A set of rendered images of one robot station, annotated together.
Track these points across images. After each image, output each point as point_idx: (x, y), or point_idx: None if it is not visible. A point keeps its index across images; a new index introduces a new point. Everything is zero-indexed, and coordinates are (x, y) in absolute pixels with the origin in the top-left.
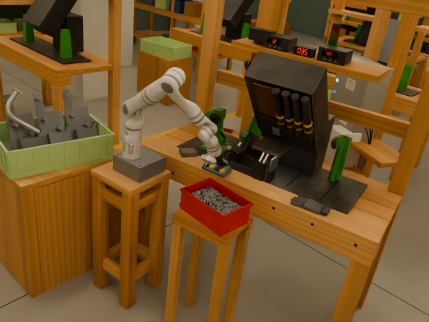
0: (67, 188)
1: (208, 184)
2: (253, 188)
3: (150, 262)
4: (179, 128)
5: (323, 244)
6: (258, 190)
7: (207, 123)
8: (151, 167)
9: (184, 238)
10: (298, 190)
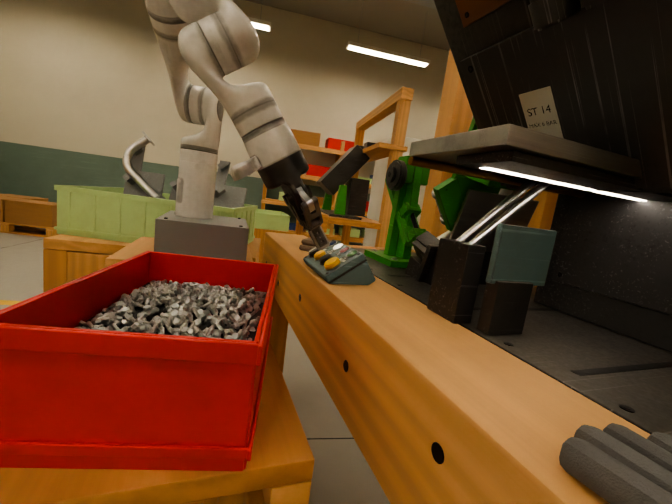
0: None
1: (266, 287)
2: (388, 325)
3: None
4: (375, 247)
5: None
6: (402, 335)
7: (214, 4)
8: (197, 234)
9: None
10: (664, 415)
